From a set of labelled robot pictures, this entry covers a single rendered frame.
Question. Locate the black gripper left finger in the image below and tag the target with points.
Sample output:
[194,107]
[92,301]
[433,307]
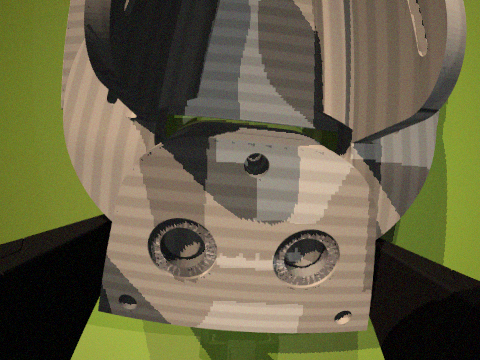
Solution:
[49,285]

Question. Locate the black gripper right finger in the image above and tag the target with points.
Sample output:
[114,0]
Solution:
[421,310]

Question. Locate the tan housing plate with two round holes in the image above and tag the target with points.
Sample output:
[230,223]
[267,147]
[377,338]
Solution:
[248,213]

